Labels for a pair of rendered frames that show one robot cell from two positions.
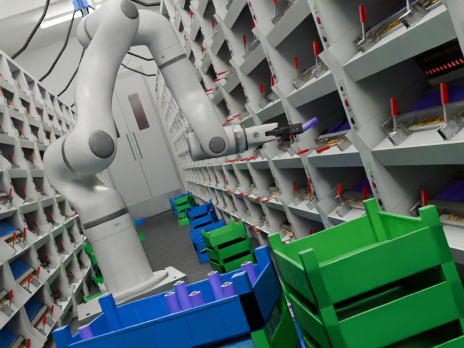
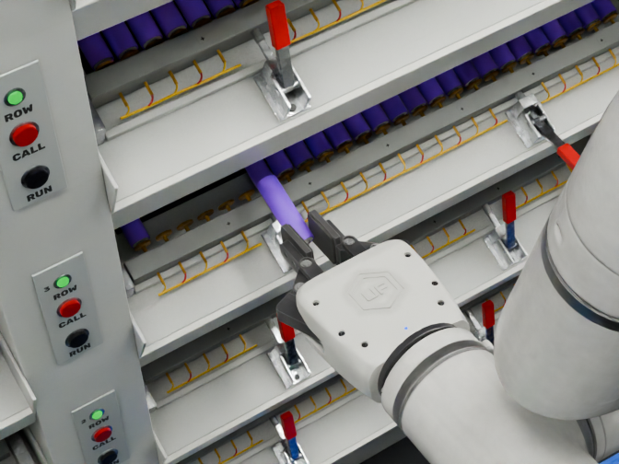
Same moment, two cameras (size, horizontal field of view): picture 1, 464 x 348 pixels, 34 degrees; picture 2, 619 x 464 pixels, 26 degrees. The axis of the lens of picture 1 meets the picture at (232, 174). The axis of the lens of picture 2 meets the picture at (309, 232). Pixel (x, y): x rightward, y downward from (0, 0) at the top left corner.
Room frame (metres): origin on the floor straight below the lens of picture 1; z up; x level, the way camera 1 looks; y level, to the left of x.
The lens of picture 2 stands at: (2.53, 0.35, 1.49)
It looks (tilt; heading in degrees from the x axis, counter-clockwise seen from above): 53 degrees down; 243
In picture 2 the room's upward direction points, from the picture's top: straight up
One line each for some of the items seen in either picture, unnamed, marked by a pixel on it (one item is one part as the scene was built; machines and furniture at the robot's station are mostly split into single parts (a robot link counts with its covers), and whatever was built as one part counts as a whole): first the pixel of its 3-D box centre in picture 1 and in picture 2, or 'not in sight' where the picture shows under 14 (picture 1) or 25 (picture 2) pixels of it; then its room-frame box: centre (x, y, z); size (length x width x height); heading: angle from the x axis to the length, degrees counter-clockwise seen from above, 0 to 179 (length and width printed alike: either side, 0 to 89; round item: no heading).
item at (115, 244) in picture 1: (119, 254); not in sight; (1.93, 0.33, 0.48); 0.19 x 0.19 x 0.18
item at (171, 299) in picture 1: (176, 312); not in sight; (1.15, 0.15, 0.44); 0.02 x 0.02 x 0.06
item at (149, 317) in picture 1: (173, 310); not in sight; (1.16, 0.15, 0.44); 0.30 x 0.20 x 0.08; 77
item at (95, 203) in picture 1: (82, 179); not in sight; (1.95, 0.36, 0.69); 0.19 x 0.12 x 0.24; 43
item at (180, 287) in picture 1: (184, 300); not in sight; (1.23, 0.14, 0.44); 0.02 x 0.02 x 0.06
